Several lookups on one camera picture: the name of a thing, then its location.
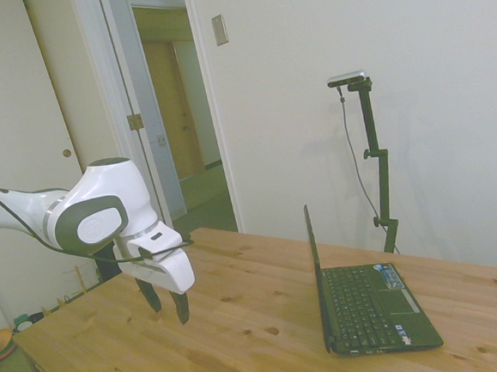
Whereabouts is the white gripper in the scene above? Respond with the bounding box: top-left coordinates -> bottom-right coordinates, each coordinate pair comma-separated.
112,238 -> 200,332

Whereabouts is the black open laptop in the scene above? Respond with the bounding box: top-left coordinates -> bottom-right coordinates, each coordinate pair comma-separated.
302,194 -> 445,359

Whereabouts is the wooden dowel rack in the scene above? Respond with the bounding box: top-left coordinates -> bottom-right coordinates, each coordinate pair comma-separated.
39,262 -> 104,316

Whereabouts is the green lidded jar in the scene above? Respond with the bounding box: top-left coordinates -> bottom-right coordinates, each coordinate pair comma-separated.
11,314 -> 33,334

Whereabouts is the white open door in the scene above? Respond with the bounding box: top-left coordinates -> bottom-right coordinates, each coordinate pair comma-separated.
96,0 -> 188,227

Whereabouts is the wooden hallway door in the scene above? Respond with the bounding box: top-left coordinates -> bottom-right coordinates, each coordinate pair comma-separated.
142,38 -> 206,184

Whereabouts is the white closet door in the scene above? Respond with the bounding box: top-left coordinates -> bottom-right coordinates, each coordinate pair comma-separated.
22,0 -> 139,186

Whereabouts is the black camera stand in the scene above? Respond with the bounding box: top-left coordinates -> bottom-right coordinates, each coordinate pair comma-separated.
346,75 -> 402,257

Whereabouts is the metal wall switch plate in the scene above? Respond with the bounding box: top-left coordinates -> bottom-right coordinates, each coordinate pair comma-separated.
210,13 -> 230,47

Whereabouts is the silver exterior camera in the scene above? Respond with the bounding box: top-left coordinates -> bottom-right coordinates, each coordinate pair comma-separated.
325,69 -> 370,89

